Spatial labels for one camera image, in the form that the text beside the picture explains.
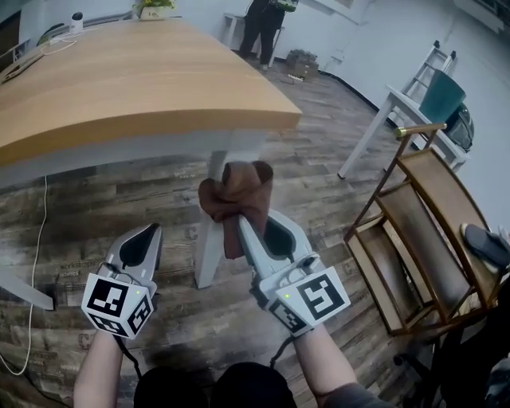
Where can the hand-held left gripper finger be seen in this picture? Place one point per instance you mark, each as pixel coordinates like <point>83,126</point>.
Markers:
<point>119,247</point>
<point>158,251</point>

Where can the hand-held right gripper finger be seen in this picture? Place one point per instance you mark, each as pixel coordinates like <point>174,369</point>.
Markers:
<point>289,239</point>
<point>253,247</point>

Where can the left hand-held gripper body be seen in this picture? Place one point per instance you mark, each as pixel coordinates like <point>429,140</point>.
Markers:
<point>115,303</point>

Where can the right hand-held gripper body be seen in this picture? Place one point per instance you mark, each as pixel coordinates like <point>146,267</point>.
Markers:
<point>315,296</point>

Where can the white table leg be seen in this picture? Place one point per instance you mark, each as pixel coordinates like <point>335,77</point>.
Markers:
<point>24,287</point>
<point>209,247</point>

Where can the brown cloth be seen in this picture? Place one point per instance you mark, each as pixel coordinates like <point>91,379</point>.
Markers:
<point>239,191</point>

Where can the person's left forearm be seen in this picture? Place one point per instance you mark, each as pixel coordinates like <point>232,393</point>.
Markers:
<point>95,370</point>

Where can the person's right forearm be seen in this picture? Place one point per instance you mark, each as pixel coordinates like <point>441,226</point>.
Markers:
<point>326,358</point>

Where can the person's left leg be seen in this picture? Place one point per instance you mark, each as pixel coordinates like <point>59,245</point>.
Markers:
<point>171,388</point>

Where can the person's leg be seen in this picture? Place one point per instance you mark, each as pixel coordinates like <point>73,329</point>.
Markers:
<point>251,384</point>
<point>171,388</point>

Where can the person's grey sleeve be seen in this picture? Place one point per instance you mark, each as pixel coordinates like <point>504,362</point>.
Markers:
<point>350,396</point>

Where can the person's right leg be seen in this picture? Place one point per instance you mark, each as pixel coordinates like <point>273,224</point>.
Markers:
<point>251,384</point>

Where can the white power strip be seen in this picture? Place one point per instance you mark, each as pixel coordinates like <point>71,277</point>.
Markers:
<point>295,77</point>

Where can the wooden table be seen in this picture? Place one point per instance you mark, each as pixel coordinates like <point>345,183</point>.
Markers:
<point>131,79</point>

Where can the small white side table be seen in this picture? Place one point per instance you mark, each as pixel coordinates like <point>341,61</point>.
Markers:
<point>398,103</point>

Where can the grey shoe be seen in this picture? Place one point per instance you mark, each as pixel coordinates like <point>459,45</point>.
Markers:
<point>484,245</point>

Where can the cardboard box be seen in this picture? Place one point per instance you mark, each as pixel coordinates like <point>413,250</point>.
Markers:
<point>303,61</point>

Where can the black bag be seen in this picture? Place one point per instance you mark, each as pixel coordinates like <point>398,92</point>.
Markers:
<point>462,127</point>

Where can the silver laptop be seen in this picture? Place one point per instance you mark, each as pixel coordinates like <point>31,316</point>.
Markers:
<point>18,65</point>

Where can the teal bin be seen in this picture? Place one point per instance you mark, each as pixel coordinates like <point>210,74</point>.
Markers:
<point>442,97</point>

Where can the white stool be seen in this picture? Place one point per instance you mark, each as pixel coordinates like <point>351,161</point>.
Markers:
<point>233,32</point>

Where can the white step ladder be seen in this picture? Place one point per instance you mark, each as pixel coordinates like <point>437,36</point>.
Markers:
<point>428,67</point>

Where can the white cylindrical device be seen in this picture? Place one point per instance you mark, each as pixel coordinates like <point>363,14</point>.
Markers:
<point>77,22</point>

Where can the potted plant in white pot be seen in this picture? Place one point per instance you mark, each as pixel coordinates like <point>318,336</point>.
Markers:
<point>153,10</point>

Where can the gold frame wooden shelf rack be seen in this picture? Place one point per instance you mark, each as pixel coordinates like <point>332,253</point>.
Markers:
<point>430,223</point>

